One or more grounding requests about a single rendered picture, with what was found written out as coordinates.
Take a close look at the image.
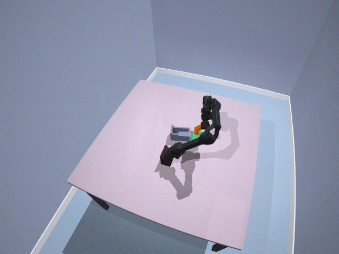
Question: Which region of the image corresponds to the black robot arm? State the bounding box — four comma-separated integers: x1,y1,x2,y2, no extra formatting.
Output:
162,95,221,161

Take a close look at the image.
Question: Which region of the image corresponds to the orange l-shaped part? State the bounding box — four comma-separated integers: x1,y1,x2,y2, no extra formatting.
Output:
194,125,201,135

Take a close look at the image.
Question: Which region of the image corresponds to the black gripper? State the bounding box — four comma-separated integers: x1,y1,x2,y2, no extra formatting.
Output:
201,108,211,130

